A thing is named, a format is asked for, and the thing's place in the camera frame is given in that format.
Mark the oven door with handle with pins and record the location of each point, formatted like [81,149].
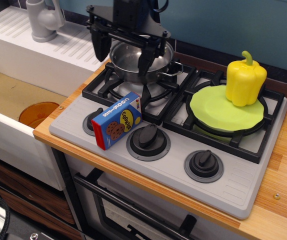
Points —
[123,211]

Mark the left black burner grate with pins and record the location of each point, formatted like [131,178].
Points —
[156,98]

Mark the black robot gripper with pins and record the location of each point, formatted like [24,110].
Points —
[136,22]

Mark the yellow toy bell pepper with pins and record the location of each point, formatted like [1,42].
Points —
[244,80]

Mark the right black stove knob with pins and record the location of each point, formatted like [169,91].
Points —
[204,166]

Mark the black stove knob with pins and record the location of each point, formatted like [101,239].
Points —
[87,122]
[148,143]
[204,166]

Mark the stainless steel pot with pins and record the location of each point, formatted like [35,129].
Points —
[125,59]

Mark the middle black stove knob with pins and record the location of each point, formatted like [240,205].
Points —
[148,143]

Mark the blue cookie box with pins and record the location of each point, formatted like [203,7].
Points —
[118,120]

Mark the wooden drawer cabinet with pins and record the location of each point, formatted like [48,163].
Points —
[37,202]

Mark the white toy sink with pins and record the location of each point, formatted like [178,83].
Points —
[33,72]

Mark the black burner grate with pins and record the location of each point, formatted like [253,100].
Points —
[156,98]
[249,144]

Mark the grey toy faucet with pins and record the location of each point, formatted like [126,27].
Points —
[44,22]

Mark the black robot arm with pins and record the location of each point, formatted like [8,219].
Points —
[135,22]

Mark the grey toy stove top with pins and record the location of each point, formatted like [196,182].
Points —
[234,193]

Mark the lime green plate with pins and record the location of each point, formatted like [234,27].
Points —
[211,107]

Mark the left black stove knob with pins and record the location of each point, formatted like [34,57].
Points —
[87,122]

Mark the right black burner grate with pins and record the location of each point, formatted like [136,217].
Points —
[249,144]

